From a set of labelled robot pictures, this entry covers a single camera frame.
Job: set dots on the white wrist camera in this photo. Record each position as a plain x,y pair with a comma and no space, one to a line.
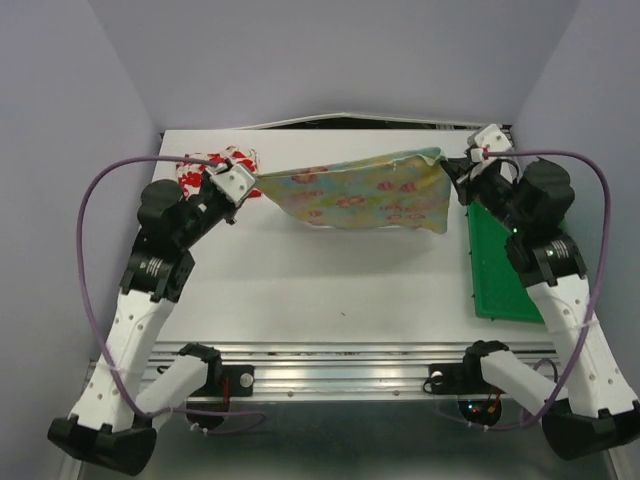
489,138
236,182

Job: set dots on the pastel floral skirt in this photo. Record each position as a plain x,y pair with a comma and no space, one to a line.
406,189

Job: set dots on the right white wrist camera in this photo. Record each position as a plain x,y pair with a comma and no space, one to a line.
489,138

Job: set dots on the red poppy print skirt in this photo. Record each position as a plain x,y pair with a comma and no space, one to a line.
189,175

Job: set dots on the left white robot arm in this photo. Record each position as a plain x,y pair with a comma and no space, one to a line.
115,422

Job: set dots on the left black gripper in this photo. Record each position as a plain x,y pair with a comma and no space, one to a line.
207,181

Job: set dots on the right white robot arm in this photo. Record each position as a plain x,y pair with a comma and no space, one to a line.
590,407

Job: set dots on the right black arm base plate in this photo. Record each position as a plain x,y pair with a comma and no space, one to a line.
457,379

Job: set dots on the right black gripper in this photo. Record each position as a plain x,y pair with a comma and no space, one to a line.
460,166

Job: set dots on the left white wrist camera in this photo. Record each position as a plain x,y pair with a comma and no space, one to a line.
236,182

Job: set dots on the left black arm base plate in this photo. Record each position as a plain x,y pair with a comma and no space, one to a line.
226,381

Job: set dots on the green plastic tray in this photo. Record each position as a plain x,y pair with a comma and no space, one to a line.
498,293

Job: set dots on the aluminium rail frame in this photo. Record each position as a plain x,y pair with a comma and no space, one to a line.
316,372

